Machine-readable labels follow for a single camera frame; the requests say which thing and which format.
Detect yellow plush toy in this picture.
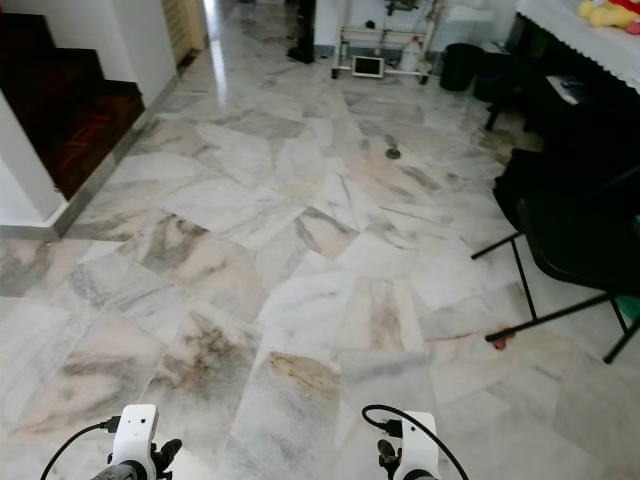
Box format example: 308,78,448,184
577,0,640,36

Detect black chair with paper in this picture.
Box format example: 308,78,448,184
485,60,640,151

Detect black folding chair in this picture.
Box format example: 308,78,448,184
472,148,640,366

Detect white tablecloth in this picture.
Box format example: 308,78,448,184
515,0,640,66

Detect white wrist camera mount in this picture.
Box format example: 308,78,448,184
112,404,159,471
400,411,439,480

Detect small white framed screen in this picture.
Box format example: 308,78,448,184
352,55,386,79

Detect dark wooden staircase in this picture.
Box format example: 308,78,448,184
0,12,146,199

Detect white metal trolley rack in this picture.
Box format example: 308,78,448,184
330,0,441,81

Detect light wooden door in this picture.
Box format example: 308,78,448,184
160,0,206,66

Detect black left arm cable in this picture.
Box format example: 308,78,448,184
40,416,123,480

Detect black waste bin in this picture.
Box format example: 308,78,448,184
439,43,484,93

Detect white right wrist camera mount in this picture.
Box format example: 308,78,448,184
400,411,439,480

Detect black upright stand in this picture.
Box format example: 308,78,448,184
287,0,318,64

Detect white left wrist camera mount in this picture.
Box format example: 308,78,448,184
112,404,159,471

